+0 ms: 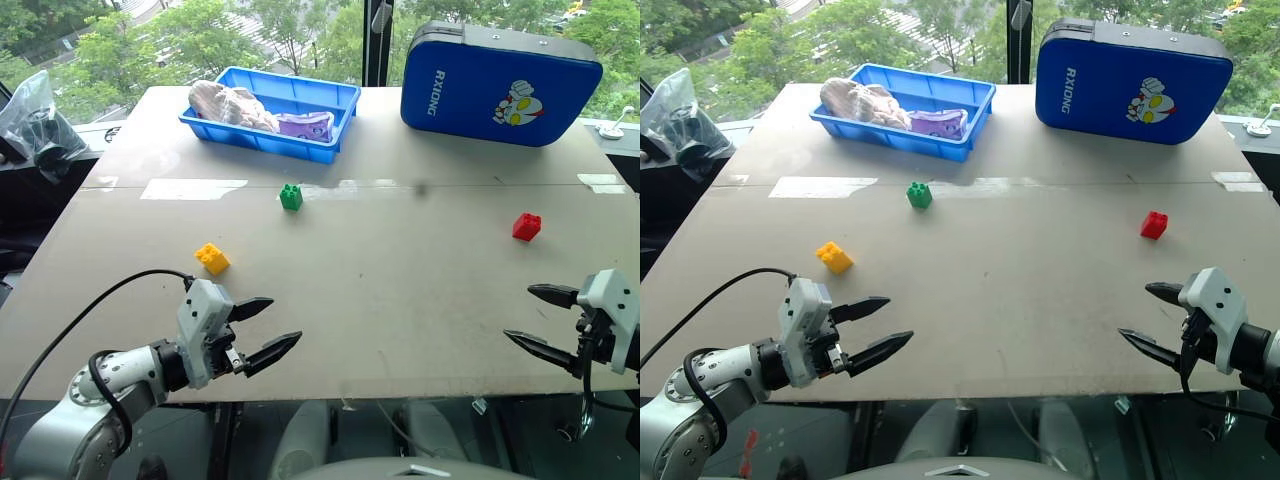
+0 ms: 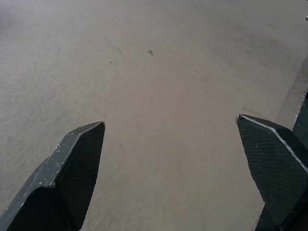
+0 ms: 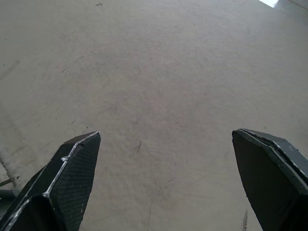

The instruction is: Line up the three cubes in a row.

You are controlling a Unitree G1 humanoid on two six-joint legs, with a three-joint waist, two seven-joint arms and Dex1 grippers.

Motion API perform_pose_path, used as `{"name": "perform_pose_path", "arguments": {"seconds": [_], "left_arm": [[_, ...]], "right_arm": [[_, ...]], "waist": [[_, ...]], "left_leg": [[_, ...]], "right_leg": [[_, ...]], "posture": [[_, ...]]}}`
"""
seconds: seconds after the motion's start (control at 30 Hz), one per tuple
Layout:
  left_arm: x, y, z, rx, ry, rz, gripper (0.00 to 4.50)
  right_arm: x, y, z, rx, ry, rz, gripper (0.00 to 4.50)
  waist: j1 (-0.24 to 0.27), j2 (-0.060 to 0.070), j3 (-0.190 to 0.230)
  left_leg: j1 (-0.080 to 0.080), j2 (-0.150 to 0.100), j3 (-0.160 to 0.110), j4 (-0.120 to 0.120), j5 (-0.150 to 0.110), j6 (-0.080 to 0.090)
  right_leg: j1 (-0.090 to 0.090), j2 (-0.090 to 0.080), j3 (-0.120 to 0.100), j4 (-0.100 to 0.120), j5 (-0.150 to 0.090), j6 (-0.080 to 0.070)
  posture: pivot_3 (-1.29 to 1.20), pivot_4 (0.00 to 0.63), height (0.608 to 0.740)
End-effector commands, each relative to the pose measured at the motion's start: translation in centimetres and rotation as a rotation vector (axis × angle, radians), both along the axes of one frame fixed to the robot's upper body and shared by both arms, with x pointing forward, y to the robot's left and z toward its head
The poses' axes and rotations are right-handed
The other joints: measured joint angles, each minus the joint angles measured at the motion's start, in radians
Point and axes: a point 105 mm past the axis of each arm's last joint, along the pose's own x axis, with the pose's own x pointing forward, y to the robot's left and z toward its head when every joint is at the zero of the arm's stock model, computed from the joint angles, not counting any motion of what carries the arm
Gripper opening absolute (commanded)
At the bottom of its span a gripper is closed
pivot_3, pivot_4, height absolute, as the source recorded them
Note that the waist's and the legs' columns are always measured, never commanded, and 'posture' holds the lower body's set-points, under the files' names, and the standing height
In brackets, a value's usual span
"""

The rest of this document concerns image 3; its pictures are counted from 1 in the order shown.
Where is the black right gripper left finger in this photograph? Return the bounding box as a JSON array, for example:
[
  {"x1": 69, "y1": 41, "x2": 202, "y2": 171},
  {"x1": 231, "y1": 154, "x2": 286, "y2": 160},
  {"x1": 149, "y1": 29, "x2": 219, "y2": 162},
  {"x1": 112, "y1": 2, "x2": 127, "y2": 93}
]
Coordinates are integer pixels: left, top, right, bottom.
[{"x1": 0, "y1": 131, "x2": 101, "y2": 231}]

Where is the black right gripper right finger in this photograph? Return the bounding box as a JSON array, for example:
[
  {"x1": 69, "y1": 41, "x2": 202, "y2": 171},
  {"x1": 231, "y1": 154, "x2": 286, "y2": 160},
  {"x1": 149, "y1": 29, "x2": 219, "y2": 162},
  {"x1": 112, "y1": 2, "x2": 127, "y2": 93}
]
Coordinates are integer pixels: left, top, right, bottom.
[{"x1": 231, "y1": 128, "x2": 308, "y2": 231}]

